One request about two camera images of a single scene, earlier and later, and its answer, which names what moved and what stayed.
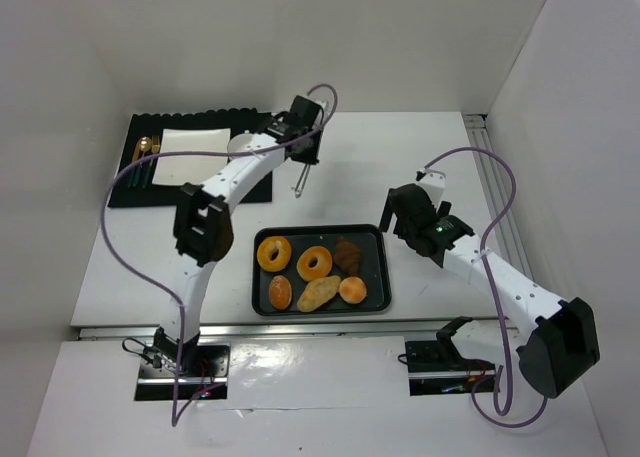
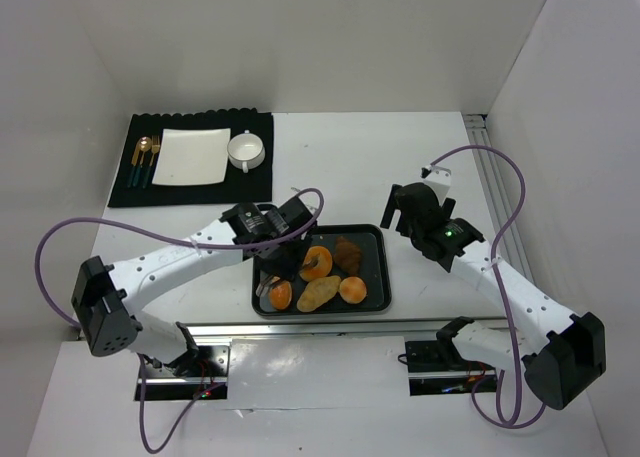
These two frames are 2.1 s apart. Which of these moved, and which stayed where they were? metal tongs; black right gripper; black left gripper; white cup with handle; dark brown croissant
Moved: black left gripper; metal tongs
Stayed: black right gripper; dark brown croissant; white cup with handle
